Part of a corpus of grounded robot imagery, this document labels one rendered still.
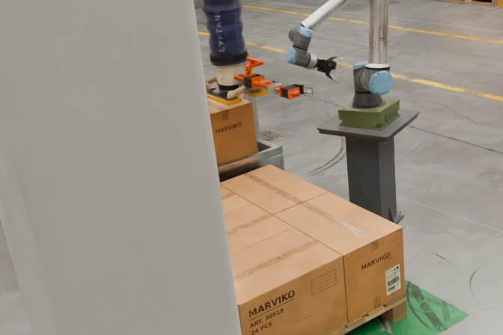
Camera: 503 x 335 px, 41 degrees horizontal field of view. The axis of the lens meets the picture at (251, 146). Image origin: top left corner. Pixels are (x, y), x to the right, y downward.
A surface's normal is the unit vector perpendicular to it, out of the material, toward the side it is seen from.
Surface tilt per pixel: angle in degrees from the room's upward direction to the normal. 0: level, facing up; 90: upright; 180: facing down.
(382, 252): 90
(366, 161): 90
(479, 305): 0
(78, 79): 90
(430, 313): 0
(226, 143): 90
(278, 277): 0
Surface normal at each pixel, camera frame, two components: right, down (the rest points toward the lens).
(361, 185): -0.58, 0.36
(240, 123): 0.52, 0.26
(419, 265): -0.11, -0.92
